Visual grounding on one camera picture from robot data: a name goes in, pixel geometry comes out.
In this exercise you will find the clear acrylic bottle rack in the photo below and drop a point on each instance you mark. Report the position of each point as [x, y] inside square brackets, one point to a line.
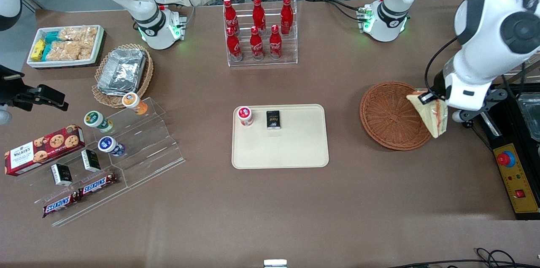
[291, 48]

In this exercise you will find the white rectangular snack tray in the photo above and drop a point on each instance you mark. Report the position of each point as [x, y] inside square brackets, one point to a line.
[63, 63]

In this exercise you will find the green gum bottle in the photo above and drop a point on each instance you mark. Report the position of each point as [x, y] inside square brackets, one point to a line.
[96, 120]

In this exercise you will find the brown round wicker basket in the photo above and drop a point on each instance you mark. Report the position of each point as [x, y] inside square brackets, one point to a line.
[388, 116]

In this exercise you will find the triangular sandwich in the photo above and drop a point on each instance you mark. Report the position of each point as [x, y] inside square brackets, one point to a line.
[434, 120]

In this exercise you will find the red cola bottle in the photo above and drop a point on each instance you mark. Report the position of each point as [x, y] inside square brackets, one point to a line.
[230, 17]
[256, 47]
[234, 48]
[275, 46]
[258, 14]
[287, 14]

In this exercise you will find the stack of foil trays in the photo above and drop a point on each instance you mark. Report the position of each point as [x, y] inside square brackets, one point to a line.
[122, 71]

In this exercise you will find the beige plastic tray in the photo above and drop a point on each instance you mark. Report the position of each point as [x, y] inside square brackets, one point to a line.
[295, 150]

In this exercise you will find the yellow emergency stop box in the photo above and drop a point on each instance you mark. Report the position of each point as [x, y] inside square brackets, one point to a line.
[517, 179]

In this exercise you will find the light tan wicker basket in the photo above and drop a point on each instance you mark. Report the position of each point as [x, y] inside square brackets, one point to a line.
[145, 78]

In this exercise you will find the red gum bottle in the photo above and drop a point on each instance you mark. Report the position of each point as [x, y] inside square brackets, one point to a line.
[245, 115]

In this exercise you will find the teal snack packet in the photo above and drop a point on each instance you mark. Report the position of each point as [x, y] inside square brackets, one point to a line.
[51, 36]
[46, 52]

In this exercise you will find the small black gum box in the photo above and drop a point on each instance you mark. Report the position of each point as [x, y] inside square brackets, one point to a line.
[91, 160]
[274, 119]
[62, 174]

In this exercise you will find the Snickers chocolate bar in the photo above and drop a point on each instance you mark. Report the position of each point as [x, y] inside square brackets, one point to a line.
[97, 184]
[59, 204]

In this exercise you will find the blue gum bottle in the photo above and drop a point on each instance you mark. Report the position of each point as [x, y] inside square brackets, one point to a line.
[109, 145]

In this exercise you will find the black side stand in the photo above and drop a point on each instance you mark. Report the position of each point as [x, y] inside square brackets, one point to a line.
[528, 154]

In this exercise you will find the clear acrylic stepped stand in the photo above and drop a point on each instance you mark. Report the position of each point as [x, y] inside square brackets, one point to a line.
[147, 145]

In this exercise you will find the orange gum bottle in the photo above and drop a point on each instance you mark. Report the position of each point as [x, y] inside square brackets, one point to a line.
[134, 102]

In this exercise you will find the rice cracker snack bag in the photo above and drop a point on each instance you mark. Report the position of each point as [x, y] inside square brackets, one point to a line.
[86, 50]
[65, 50]
[78, 33]

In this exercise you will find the clear plastic container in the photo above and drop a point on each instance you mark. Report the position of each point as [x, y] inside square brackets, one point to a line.
[531, 116]

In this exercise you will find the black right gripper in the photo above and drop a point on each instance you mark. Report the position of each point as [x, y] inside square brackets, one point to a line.
[9, 90]

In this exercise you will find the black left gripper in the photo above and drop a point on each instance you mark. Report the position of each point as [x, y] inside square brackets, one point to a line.
[438, 80]

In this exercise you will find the red Walkers cookie box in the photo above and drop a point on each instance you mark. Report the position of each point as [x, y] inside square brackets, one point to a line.
[42, 150]

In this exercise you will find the yellow snack packet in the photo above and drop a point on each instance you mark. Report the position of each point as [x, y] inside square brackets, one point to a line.
[39, 50]

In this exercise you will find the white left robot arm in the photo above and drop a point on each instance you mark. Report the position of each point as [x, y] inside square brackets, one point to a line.
[485, 48]

